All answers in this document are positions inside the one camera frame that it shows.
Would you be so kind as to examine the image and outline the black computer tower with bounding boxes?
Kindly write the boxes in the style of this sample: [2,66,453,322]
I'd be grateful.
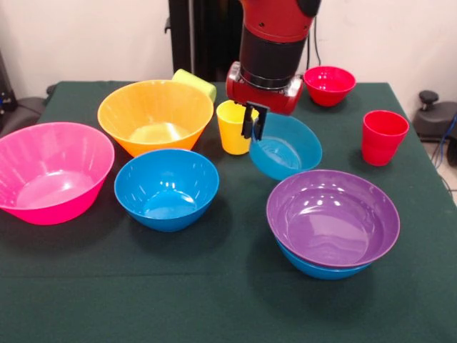
[0,49,19,116]

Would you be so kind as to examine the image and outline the green plastic cup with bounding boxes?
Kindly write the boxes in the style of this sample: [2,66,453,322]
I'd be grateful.
[171,68,218,104]

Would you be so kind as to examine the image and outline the blue plastic bowl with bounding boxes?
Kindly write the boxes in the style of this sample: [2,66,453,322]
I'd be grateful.
[276,238,373,281]
[114,148,221,233]

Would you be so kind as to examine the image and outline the red plastic cup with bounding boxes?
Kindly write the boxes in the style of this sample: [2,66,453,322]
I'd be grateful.
[361,109,411,167]

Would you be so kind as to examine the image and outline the yellow plastic cup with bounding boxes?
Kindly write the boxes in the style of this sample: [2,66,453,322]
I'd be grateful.
[216,99,260,156]

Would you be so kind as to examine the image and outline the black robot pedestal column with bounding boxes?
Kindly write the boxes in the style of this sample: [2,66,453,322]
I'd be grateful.
[164,0,246,84]

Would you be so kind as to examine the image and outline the large orange plastic bowl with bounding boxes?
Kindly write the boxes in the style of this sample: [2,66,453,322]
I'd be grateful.
[97,79,215,158]

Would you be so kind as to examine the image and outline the blue cable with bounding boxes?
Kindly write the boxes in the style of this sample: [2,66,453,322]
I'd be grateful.
[431,110,457,171]

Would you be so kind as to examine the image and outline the dark green tablecloth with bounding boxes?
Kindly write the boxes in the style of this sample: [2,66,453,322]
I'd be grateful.
[0,80,457,343]

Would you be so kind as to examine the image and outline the purple plastic bowl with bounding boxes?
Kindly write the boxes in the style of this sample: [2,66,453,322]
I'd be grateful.
[266,169,401,269]

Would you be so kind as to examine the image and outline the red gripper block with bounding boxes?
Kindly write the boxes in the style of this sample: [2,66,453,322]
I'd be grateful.
[225,61,305,141]

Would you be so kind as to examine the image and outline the small teal blue bowl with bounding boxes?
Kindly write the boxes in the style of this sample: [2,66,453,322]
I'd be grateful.
[248,112,323,182]

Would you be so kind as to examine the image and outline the small red plastic bowl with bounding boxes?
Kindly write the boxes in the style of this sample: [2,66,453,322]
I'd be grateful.
[303,65,357,107]

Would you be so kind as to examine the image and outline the large pink plastic bowl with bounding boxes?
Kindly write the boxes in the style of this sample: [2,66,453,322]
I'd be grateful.
[0,121,116,226]

